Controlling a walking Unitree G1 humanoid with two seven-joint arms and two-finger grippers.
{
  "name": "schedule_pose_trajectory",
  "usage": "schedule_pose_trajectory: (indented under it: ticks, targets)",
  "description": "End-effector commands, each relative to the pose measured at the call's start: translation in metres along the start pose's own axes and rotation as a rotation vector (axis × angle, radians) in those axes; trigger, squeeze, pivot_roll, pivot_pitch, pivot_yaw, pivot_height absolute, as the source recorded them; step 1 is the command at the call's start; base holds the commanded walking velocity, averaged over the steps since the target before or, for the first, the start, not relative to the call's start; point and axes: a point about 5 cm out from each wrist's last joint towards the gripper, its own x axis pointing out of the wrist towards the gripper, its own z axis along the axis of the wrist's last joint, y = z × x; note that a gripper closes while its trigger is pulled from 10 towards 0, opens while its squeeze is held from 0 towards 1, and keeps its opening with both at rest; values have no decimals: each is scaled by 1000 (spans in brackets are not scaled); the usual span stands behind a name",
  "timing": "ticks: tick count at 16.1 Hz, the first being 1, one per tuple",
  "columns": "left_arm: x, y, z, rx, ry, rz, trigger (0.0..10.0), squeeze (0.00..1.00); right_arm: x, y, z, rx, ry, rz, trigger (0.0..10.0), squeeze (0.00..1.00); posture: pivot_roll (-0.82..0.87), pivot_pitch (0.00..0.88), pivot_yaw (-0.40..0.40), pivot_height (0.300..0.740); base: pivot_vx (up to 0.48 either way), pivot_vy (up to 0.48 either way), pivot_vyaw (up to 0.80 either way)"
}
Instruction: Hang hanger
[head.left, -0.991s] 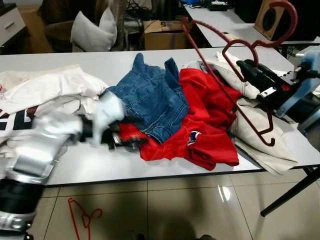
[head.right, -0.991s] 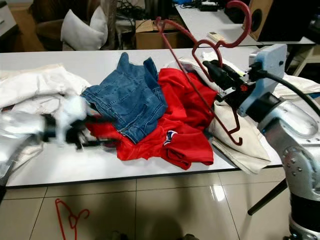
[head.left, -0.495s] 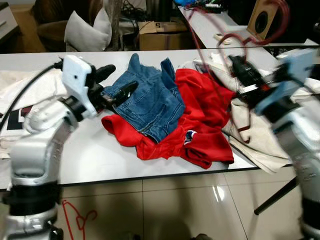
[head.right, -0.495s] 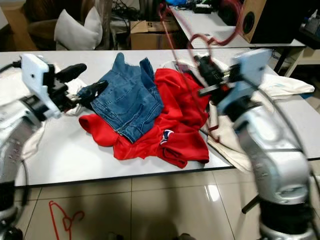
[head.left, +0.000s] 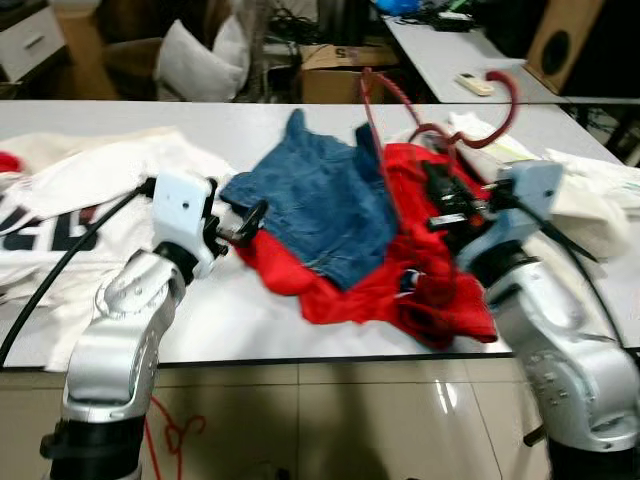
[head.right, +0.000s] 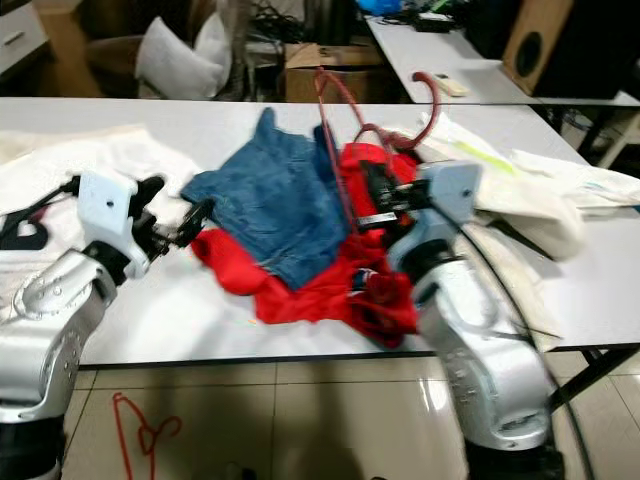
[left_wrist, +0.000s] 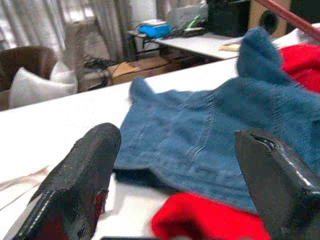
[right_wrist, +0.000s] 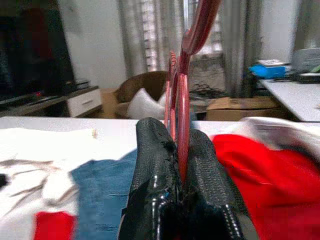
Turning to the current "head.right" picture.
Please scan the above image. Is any white remote control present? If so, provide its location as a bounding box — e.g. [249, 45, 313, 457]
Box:
[430, 72, 471, 98]

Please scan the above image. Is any white drawer unit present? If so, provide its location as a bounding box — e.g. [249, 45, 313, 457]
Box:
[0, 5, 49, 76]

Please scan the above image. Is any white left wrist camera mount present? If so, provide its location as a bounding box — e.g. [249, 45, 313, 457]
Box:
[78, 170, 141, 263]

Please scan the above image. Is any black electronic device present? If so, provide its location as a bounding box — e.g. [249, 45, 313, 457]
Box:
[412, 10, 461, 33]

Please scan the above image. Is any black metal table leg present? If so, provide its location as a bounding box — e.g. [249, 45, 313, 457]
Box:
[550, 345, 640, 411]

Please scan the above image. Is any blue denim garment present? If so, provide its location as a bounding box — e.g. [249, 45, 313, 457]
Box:
[182, 108, 351, 291]

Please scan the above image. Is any blue plastic bag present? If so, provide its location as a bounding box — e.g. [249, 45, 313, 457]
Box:
[357, 0, 406, 16]

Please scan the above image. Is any white shirt black lettering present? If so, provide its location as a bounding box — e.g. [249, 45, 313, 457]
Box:
[0, 125, 211, 321]

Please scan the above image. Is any red clothes hanger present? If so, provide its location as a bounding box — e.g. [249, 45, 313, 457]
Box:
[312, 66, 443, 236]

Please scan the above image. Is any white pillow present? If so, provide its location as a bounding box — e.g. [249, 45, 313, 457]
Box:
[135, 15, 233, 103]

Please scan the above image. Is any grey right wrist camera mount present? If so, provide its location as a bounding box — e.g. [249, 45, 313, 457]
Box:
[405, 160, 486, 251]

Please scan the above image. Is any thin red wire hanger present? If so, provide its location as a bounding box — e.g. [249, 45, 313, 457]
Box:
[112, 392, 183, 480]

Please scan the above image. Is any cream garment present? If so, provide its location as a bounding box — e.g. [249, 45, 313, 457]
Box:
[510, 148, 640, 213]

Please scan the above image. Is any beige garment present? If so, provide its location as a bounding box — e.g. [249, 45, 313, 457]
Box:
[420, 110, 593, 343]

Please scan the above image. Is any open brown cardboard box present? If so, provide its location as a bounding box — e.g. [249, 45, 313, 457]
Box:
[85, 38, 146, 101]

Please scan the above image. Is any closed cardboard box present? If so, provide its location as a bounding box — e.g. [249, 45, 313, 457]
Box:
[285, 43, 383, 104]

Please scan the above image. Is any wooden speaker box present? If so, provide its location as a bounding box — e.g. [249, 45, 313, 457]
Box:
[502, 0, 576, 96]

